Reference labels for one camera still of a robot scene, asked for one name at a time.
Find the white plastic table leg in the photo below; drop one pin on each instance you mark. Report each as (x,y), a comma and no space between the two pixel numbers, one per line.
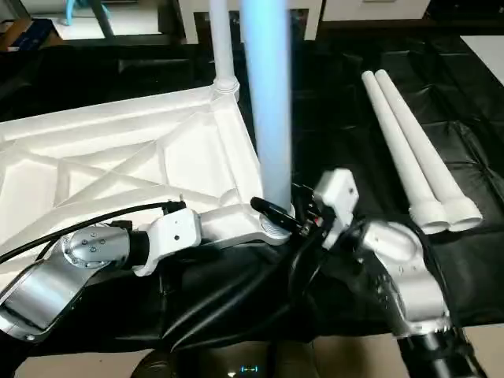
(223,47)
(402,150)
(429,150)
(268,102)

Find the white plastic table top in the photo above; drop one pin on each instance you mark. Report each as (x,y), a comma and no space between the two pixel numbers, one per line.
(118,157)

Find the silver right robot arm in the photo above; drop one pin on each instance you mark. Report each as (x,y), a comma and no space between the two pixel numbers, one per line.
(405,276)

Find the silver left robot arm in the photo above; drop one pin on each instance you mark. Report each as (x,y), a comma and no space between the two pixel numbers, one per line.
(63,276)

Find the black work mat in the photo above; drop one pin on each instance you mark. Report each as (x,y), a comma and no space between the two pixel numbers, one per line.
(339,118)

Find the silver robot right leg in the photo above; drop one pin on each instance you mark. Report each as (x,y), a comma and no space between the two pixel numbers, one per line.
(295,364)

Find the white glass door cabinet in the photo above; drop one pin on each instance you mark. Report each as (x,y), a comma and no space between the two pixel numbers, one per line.
(307,20)

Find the white drawer unit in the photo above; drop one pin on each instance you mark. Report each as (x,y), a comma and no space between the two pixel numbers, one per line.
(378,9)

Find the grey metal pole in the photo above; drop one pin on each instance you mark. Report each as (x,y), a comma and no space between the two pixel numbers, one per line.
(101,17)

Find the blue box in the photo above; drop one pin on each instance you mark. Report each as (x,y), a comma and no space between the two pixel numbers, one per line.
(31,33)

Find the turquoise plastic stool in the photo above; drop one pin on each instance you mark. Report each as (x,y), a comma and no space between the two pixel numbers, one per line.
(75,9)

